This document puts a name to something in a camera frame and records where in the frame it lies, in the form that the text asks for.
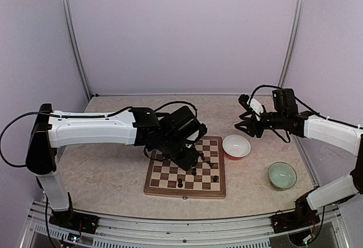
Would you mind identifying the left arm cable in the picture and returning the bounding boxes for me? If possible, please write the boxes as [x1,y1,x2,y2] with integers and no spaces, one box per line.
[0,111,54,168]

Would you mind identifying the aluminium post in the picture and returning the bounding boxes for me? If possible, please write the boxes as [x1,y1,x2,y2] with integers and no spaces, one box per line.
[61,0,92,101]
[278,0,305,87]

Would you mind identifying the white and orange bowl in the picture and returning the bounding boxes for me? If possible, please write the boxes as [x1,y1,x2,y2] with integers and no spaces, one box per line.
[222,134,251,160]

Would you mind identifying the right aluminium post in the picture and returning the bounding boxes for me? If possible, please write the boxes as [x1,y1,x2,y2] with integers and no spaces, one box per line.
[278,0,305,87]

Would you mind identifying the wooden chess board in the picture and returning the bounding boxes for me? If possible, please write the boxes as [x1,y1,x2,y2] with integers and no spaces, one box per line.
[143,136,227,200]

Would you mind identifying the aluminium front rail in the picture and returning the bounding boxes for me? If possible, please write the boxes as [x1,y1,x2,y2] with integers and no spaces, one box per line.
[15,201,353,247]

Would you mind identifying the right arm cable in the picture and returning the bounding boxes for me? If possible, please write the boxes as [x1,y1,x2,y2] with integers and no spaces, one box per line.
[251,85,363,144]

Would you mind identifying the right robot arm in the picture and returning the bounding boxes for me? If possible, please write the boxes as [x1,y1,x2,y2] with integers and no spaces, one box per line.
[235,86,362,228]

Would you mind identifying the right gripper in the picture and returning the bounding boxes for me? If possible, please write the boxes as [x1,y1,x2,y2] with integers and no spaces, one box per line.
[235,111,286,138]

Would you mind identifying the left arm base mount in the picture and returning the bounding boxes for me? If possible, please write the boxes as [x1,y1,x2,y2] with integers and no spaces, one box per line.
[49,211,99,234]

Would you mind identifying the left aluminium post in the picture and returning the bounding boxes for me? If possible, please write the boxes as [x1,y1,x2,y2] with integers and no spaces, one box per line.
[61,0,92,101]

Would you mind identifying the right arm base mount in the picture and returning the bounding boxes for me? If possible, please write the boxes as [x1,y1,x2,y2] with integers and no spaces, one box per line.
[271,209,320,234]

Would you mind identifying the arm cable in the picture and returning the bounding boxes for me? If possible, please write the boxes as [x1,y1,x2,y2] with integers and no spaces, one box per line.
[0,111,54,168]
[251,85,363,144]

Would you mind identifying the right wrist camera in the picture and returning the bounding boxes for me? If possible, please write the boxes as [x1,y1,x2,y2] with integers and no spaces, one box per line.
[238,94,265,115]

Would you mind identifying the green glass bowl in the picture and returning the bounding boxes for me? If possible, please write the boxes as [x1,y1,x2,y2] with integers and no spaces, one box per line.
[268,162,297,190]

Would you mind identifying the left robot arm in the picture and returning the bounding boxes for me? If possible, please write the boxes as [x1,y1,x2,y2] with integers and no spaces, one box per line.
[26,104,207,228]

